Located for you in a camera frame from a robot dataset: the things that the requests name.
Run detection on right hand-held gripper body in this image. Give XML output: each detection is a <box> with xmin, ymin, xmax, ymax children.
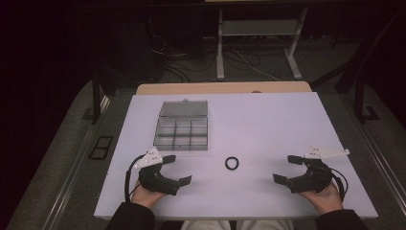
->
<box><xmin>286</xmin><ymin>145</ymin><xmax>350</xmax><ymax>195</ymax></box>

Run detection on wooden table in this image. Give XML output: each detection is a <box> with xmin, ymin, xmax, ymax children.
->
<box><xmin>136</xmin><ymin>80</ymin><xmax>313</xmax><ymax>96</ymax></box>

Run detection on person's right hand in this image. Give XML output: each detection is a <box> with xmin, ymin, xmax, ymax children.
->
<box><xmin>299</xmin><ymin>179</ymin><xmax>345</xmax><ymax>216</ymax></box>

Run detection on white floor cable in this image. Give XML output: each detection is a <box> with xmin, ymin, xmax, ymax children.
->
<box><xmin>230</xmin><ymin>47</ymin><xmax>282</xmax><ymax>82</ymax></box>

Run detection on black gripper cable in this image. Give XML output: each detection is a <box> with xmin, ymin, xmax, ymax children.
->
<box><xmin>329</xmin><ymin>167</ymin><xmax>350</xmax><ymax>203</ymax></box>
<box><xmin>124</xmin><ymin>154</ymin><xmax>146</xmax><ymax>203</ymax></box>

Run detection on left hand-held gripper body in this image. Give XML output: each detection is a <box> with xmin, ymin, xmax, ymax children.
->
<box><xmin>133</xmin><ymin>146</ymin><xmax>182</xmax><ymax>196</ymax></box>

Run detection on black rubber ring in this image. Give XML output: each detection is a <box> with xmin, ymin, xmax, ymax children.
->
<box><xmin>224</xmin><ymin>155</ymin><xmax>240</xmax><ymax>172</ymax></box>

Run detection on person's left hand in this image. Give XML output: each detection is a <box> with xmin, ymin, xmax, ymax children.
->
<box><xmin>130</xmin><ymin>180</ymin><xmax>168</xmax><ymax>211</ymax></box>

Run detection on clear plastic compartment box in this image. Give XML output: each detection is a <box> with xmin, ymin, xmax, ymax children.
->
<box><xmin>153</xmin><ymin>98</ymin><xmax>210</xmax><ymax>152</ymax></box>

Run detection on white metal stand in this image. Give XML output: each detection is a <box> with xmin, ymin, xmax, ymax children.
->
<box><xmin>215</xmin><ymin>7</ymin><xmax>310</xmax><ymax>81</ymax></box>

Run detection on black metal stand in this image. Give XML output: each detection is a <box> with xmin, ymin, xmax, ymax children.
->
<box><xmin>90</xmin><ymin>67</ymin><xmax>112</xmax><ymax>126</ymax></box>
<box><xmin>309</xmin><ymin>6</ymin><xmax>406</xmax><ymax>126</ymax></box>

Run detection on black floor cables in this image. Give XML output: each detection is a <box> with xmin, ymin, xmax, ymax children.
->
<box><xmin>149</xmin><ymin>33</ymin><xmax>221</xmax><ymax>83</ymax></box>

